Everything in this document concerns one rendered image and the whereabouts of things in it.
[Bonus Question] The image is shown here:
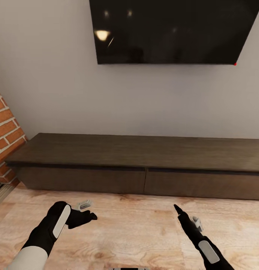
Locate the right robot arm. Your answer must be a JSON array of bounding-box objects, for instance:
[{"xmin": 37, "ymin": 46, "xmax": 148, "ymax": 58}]
[{"xmin": 174, "ymin": 204, "xmax": 234, "ymax": 270}]

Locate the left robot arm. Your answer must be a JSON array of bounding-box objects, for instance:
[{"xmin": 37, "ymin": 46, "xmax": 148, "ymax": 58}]
[{"xmin": 6, "ymin": 199, "xmax": 97, "ymax": 270}]

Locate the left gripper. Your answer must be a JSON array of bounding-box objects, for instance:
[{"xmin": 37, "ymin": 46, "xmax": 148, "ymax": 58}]
[{"xmin": 68, "ymin": 210, "xmax": 97, "ymax": 229}]

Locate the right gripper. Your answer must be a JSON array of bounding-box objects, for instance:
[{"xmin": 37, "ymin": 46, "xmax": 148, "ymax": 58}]
[{"xmin": 174, "ymin": 204, "xmax": 197, "ymax": 239}]

